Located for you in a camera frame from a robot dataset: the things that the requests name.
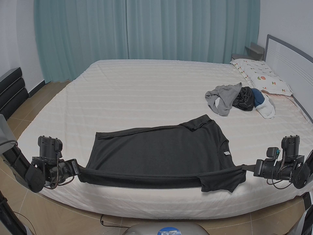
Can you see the black shiny garment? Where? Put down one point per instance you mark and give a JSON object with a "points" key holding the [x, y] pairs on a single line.
{"points": [[244, 98]]}

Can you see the white printed pillow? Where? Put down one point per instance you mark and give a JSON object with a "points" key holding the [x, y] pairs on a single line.
{"points": [[265, 78]]}

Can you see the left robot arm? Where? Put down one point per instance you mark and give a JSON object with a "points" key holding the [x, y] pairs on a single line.
{"points": [[36, 177]]}

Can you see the dark blue garment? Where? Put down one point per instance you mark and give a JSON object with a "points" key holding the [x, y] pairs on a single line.
{"points": [[258, 97]]}

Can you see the white garment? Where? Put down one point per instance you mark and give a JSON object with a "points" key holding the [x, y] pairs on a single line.
{"points": [[266, 110]]}

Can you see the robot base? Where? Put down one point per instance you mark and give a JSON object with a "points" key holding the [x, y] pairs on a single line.
{"points": [[166, 229]]}

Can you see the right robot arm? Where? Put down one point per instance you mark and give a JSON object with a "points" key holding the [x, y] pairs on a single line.
{"points": [[289, 147]]}

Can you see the black chest of drawers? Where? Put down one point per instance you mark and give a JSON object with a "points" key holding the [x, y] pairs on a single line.
{"points": [[11, 89]]}

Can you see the bed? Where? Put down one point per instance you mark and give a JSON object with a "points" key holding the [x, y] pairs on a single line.
{"points": [[146, 94]]}

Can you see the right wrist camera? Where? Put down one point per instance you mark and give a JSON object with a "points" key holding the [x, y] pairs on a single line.
{"points": [[272, 153]]}

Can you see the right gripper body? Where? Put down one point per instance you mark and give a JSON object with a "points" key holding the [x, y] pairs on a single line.
{"points": [[265, 168]]}

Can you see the grey bedside table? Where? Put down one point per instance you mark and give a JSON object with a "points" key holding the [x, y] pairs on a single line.
{"points": [[254, 50]]}

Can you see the grey garment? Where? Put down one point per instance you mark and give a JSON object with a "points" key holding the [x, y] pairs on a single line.
{"points": [[226, 95]]}

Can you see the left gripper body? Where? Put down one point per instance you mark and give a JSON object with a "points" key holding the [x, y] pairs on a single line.
{"points": [[71, 168]]}

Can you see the black T-shirt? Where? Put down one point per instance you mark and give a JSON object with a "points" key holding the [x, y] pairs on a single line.
{"points": [[159, 155]]}

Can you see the blue-green curtain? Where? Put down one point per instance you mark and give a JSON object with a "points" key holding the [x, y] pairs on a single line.
{"points": [[190, 21], [80, 33]]}

